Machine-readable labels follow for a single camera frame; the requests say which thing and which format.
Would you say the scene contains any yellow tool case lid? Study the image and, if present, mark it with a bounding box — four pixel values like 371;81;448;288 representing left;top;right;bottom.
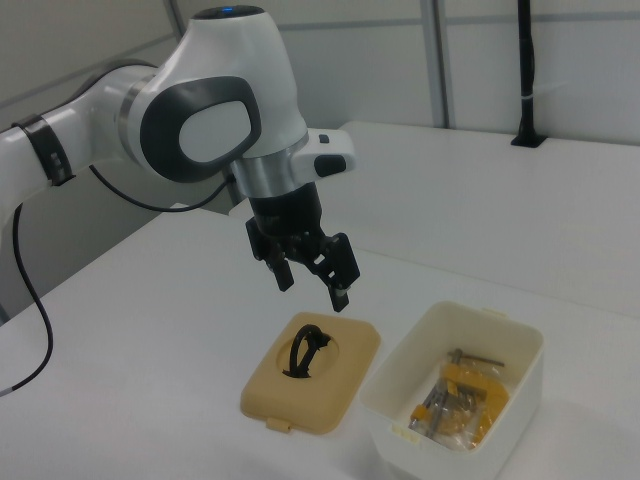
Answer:
238;311;382;435

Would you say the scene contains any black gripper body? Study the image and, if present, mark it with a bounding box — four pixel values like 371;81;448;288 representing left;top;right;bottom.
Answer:
248;182;322;247

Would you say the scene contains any black lid handle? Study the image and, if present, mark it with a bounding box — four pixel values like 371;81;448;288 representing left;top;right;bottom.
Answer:
279;323;335;380

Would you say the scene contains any clear plastic bag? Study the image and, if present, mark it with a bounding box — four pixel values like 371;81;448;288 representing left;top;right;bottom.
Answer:
407;369;501;453

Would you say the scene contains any grey partition post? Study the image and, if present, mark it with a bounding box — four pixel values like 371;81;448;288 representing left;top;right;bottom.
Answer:
426;0;460;130

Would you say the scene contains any white plastic tool case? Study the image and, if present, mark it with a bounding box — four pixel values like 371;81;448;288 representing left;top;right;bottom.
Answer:
358;299;545;469

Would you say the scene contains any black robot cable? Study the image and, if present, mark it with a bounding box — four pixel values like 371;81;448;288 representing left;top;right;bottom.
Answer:
0;164;239;399

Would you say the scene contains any yellow grey table vise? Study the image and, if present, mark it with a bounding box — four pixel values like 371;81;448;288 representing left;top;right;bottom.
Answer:
410;348;511;447

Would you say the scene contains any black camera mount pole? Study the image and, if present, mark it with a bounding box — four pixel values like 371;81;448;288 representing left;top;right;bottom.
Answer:
509;0;549;149

